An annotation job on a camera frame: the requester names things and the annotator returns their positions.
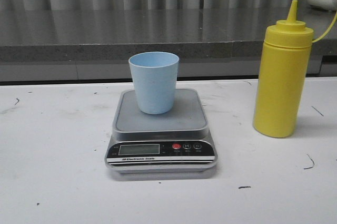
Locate light blue plastic cup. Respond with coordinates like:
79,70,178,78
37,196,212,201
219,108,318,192
128,52,180,114

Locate yellow squeeze bottle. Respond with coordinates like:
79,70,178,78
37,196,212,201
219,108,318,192
253,0,314,138

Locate silver electronic kitchen scale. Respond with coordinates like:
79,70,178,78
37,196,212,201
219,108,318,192
105,89,218,180

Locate grey stone counter ledge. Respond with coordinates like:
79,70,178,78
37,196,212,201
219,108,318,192
0,7,337,63

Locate yellow cable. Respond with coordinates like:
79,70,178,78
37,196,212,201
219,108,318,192
312,10,337,43

